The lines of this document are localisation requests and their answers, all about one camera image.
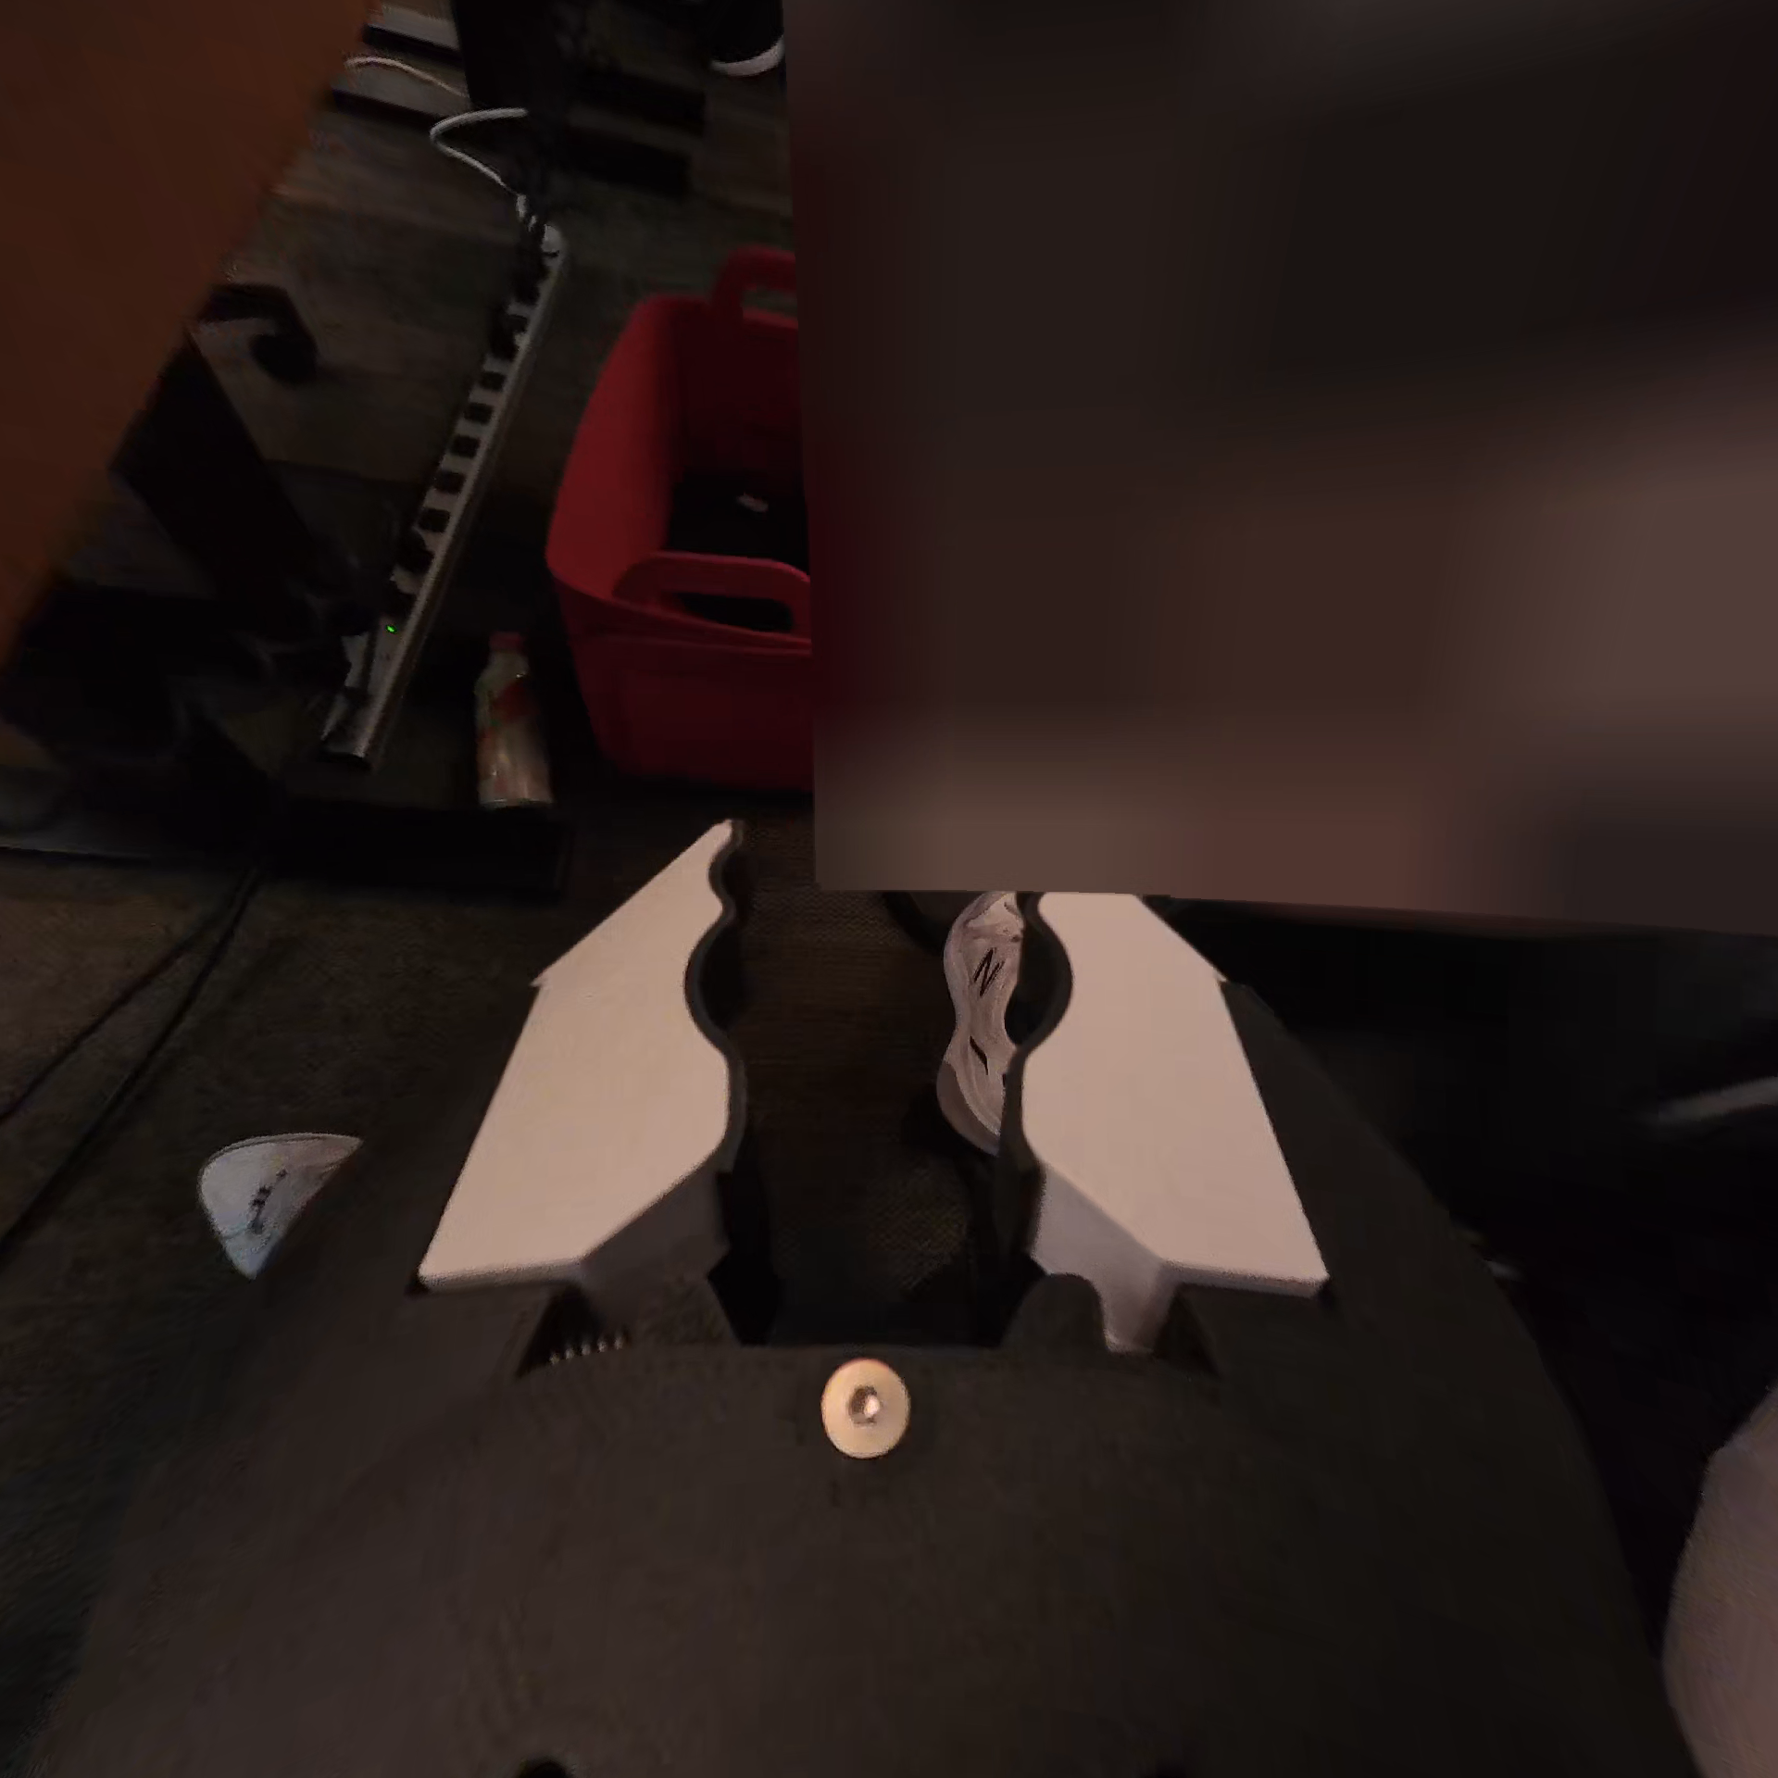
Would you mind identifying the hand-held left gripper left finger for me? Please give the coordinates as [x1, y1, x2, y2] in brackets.
[415, 818, 751, 1293]

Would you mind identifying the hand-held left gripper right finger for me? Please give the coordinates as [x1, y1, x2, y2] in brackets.
[997, 894, 1332, 1360]

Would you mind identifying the white sneaker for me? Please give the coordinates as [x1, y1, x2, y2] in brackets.
[938, 892, 1038, 1157]
[196, 1133, 366, 1282]

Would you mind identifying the plastic drink bottle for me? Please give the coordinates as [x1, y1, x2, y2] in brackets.
[473, 631, 554, 811]

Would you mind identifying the red plastic basket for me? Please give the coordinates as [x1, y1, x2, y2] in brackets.
[544, 248, 819, 794]

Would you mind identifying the long metal power strip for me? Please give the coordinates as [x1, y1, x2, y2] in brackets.
[323, 229, 572, 767]

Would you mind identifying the pale cloth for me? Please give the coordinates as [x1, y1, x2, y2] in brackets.
[1660, 1388, 1778, 1778]

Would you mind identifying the brown wooden panel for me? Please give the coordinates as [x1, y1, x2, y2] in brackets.
[0, 0, 384, 655]

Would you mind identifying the black metal desk frame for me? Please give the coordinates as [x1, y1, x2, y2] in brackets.
[0, 284, 573, 892]

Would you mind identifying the white cable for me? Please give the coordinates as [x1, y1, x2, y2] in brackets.
[341, 53, 536, 210]

